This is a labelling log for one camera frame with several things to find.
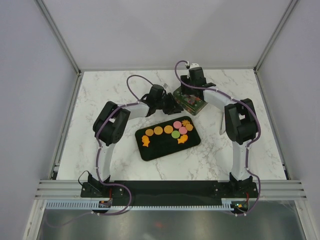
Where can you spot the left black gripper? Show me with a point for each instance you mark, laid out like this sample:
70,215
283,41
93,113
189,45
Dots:
173,107

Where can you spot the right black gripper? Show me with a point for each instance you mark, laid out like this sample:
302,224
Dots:
184,90

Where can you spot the gold square tin lid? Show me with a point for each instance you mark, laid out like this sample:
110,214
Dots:
186,99

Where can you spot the metal tongs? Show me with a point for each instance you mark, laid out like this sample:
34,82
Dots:
222,128

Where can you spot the square cookie tin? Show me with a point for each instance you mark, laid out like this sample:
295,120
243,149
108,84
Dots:
193,109

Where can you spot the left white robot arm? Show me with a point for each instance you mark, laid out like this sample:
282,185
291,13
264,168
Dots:
109,128

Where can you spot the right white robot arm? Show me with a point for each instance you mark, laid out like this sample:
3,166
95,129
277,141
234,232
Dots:
240,120

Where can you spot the pink round cookie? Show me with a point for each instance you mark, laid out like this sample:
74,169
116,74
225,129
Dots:
182,130
177,124

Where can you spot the orange flower cookie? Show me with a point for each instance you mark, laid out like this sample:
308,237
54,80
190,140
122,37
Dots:
185,122

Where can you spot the orange round cookie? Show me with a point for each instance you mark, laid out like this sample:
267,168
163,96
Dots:
168,129
158,130
149,132

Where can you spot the orange owl cookie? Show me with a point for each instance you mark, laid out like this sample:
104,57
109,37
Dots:
189,127

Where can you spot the green round cookie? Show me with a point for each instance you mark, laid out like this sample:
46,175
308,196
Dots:
175,134

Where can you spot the orange fish cookie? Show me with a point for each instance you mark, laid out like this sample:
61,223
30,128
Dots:
145,141
182,139

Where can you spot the black rectangular tray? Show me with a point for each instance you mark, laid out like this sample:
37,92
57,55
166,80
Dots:
164,144

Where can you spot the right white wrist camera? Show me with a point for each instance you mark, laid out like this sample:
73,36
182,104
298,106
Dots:
192,66

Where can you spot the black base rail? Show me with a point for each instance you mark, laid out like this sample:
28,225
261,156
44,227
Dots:
168,193

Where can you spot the white slotted cable duct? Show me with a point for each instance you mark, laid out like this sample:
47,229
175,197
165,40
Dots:
96,205

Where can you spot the right aluminium frame post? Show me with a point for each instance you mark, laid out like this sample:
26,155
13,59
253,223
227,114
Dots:
275,34

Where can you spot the aluminium frame post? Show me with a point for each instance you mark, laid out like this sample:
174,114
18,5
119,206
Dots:
275,34
57,34

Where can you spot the left aluminium frame post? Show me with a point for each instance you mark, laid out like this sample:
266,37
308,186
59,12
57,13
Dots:
57,34

